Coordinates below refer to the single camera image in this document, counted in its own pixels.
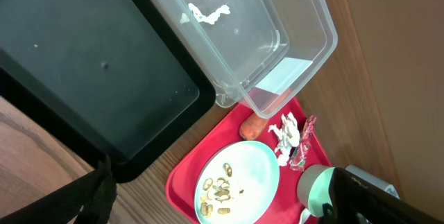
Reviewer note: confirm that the light blue plate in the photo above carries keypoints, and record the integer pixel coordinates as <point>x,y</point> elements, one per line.
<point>256,168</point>

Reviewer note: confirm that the red serving tray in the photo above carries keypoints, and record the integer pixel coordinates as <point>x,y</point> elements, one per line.
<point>289,200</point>

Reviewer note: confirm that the orange carrot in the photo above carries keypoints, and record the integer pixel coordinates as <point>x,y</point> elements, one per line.
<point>252,127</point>

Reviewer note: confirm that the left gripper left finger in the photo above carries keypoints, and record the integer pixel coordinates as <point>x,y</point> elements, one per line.
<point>88,200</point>

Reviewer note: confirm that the mint green bowl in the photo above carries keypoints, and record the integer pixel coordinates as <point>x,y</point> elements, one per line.
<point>313,188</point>

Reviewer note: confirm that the black plastic tray bin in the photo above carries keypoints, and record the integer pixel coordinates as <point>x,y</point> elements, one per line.
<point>108,78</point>

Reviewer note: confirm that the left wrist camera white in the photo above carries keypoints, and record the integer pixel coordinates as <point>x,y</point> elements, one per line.
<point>379,183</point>

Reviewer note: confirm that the red snack wrapper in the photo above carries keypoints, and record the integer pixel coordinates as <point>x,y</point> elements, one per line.
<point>299,156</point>

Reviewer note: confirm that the white tissue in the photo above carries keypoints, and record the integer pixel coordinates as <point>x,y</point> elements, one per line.
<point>288,137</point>

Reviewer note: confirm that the white plastic spoon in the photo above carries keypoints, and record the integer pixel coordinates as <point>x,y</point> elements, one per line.
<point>304,216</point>

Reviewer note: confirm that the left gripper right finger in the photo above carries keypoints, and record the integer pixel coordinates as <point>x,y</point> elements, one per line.
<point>353,200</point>

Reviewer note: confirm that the peanut shells pile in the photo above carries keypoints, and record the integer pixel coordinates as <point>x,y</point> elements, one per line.
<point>219,195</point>

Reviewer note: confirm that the clear plastic bin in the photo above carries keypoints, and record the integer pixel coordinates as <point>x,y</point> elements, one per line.
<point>259,53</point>

